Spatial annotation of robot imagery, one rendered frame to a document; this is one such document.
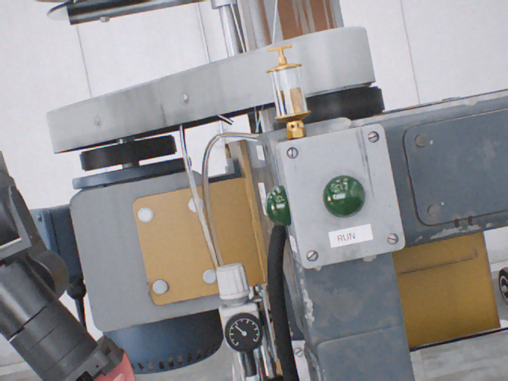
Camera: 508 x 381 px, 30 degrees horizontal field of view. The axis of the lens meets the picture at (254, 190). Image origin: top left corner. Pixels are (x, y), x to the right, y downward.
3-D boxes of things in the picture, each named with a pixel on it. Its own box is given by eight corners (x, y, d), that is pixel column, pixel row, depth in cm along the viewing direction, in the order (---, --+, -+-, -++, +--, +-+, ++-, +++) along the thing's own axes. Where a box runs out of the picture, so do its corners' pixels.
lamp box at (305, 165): (302, 270, 66) (278, 143, 65) (294, 263, 70) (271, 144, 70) (407, 249, 67) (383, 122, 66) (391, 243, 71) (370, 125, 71)
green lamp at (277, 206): (271, 231, 66) (263, 190, 66) (267, 228, 69) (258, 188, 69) (306, 224, 67) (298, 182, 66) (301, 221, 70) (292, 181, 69)
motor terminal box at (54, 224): (58, 309, 107) (37, 209, 107) (32, 304, 116) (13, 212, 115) (124, 291, 111) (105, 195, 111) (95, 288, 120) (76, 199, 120)
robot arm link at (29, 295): (-47, 295, 81) (3, 252, 80) (-22, 280, 87) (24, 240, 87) (7, 356, 81) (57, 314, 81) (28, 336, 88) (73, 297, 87)
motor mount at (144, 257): (94, 336, 107) (65, 195, 106) (98, 326, 113) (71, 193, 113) (338, 285, 109) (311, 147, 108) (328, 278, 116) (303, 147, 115)
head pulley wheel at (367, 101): (295, 130, 82) (289, 101, 82) (283, 132, 91) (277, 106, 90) (396, 110, 82) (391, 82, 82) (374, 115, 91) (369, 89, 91)
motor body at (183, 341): (106, 388, 111) (63, 180, 110) (114, 360, 126) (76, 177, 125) (233, 361, 112) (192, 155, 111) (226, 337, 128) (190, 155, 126)
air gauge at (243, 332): (229, 356, 90) (221, 318, 90) (227, 352, 92) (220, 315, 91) (267, 348, 90) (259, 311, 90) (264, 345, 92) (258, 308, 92)
